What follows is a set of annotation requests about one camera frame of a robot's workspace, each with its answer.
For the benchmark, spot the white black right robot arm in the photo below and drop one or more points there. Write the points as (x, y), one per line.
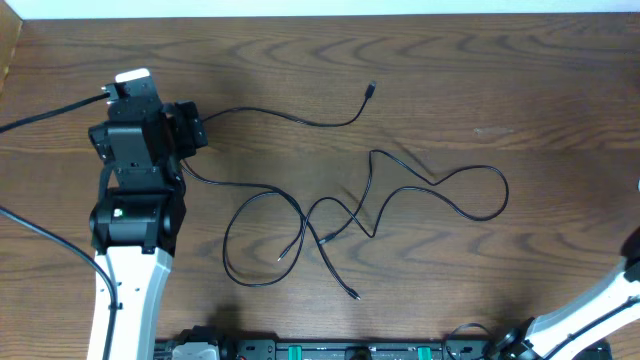
(562, 334)

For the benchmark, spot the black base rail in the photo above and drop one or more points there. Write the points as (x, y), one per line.
(201, 343)

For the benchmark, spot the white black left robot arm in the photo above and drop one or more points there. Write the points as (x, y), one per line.
(137, 217)

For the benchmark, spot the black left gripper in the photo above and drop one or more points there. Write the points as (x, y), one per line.
(191, 131)

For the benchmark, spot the brown cardboard side panel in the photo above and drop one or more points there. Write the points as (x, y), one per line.
(10, 30)

